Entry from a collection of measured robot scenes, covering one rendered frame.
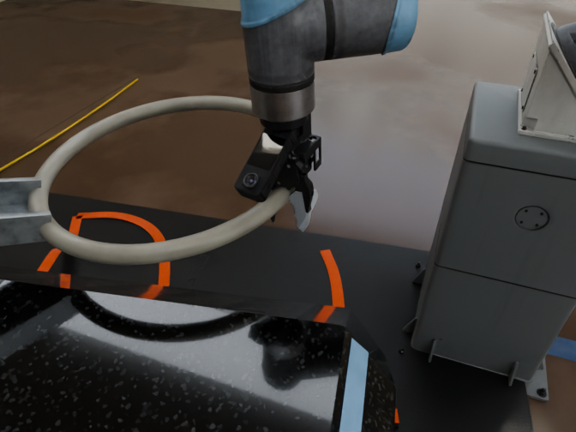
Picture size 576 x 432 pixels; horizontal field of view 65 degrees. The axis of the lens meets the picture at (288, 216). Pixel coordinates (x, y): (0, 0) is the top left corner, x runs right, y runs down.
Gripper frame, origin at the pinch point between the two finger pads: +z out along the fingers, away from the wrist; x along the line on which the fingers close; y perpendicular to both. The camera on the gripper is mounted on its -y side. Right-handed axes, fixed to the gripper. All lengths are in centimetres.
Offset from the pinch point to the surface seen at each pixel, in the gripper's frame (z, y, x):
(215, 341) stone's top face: 3.5, -22.8, -1.3
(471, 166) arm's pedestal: 16, 54, -22
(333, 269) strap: 91, 71, 23
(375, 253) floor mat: 93, 90, 11
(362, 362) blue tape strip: 7.4, -14.2, -20.0
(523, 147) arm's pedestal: 9, 57, -32
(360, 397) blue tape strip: 7.5, -19.2, -21.7
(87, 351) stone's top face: 2.4, -32.6, 13.1
